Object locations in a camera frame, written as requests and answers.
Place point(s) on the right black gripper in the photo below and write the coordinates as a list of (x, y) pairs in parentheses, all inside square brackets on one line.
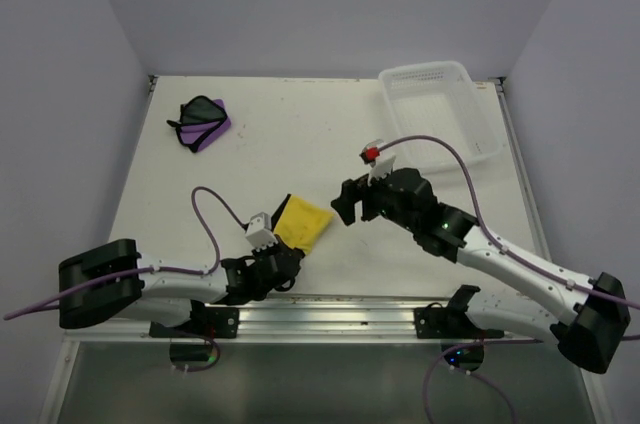
[(351, 192)]

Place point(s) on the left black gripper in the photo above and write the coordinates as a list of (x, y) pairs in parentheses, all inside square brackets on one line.
[(275, 247)]

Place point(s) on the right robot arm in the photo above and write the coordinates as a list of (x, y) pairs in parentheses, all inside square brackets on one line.
[(585, 318)]

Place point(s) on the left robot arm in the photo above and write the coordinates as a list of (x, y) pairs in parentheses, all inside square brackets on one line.
[(115, 280)]

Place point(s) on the white plastic basket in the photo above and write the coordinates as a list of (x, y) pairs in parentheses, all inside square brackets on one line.
[(439, 99)]

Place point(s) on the purple grey towel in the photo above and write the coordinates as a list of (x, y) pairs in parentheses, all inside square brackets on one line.
[(201, 122)]

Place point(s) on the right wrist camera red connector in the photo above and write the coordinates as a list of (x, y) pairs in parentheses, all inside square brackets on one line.
[(381, 162)]

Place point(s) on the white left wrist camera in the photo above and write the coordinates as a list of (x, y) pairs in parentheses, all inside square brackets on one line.
[(259, 232)]

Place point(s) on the left black base bracket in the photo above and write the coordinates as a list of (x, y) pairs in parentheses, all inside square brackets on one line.
[(204, 322)]

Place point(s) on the black base bracket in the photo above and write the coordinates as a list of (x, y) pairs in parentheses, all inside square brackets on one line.
[(437, 322), (204, 322)]

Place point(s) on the aluminium mounting rail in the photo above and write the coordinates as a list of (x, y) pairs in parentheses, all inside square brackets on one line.
[(289, 319)]

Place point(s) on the right black base bracket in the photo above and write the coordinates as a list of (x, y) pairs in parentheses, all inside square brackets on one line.
[(437, 322)]

